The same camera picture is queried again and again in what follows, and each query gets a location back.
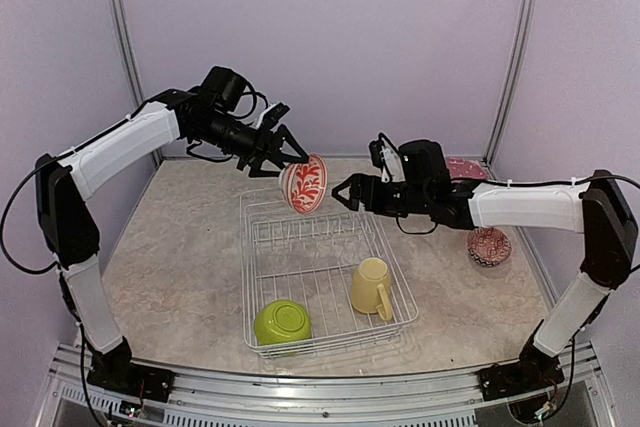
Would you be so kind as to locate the white wire dish rack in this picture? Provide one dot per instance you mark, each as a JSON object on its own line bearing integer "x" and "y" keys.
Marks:
{"x": 311, "y": 260}

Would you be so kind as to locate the pink dotted plate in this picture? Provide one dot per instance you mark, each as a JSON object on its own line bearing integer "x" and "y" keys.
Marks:
{"x": 463, "y": 168}

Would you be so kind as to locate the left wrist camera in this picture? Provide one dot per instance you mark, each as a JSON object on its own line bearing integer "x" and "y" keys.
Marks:
{"x": 223, "y": 89}

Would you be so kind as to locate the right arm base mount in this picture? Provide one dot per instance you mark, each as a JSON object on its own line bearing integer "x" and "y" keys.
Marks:
{"x": 512, "y": 379}

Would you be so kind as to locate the yellow mug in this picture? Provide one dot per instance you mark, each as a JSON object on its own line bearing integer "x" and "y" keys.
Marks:
{"x": 371, "y": 289}

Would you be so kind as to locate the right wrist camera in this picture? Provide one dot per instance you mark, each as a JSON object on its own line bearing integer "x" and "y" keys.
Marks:
{"x": 413, "y": 162}

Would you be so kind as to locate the blue white zigzag bowl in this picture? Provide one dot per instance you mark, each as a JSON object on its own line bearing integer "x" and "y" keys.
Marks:
{"x": 488, "y": 246}

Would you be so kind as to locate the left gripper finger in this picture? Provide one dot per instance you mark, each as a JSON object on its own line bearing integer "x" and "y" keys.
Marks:
{"x": 286, "y": 149}
{"x": 256, "y": 169}

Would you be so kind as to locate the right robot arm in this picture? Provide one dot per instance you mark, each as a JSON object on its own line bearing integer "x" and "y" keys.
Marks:
{"x": 594, "y": 207}

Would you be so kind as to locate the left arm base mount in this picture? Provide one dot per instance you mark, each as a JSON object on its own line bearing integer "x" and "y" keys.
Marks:
{"x": 134, "y": 380}

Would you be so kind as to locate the aluminium front rail frame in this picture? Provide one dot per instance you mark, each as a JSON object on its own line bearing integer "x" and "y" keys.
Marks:
{"x": 203, "y": 397}

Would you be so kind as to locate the green bowl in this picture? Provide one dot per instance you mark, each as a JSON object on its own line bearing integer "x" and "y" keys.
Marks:
{"x": 282, "y": 321}

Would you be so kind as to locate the red white patterned bowl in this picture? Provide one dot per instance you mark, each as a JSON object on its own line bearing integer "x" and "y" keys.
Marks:
{"x": 304, "y": 185}

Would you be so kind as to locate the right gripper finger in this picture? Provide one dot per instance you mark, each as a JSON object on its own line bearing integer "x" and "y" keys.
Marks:
{"x": 350, "y": 197}
{"x": 354, "y": 182}

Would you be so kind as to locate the aluminium corner post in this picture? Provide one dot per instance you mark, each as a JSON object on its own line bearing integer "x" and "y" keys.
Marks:
{"x": 508, "y": 91}
{"x": 127, "y": 54}

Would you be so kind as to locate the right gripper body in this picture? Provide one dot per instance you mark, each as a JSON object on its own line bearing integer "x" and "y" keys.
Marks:
{"x": 414, "y": 199}

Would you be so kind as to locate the right aluminium corner post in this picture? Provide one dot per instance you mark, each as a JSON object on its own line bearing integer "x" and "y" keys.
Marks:
{"x": 508, "y": 91}

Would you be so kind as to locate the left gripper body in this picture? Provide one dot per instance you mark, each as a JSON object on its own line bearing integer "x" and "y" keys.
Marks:
{"x": 250, "y": 147}

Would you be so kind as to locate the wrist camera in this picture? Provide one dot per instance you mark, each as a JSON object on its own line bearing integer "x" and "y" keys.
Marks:
{"x": 223, "y": 89}
{"x": 413, "y": 162}

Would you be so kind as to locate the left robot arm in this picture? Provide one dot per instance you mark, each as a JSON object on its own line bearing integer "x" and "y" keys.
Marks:
{"x": 64, "y": 184}

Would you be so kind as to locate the left aluminium corner post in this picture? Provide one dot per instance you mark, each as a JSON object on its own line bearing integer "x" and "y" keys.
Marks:
{"x": 127, "y": 54}

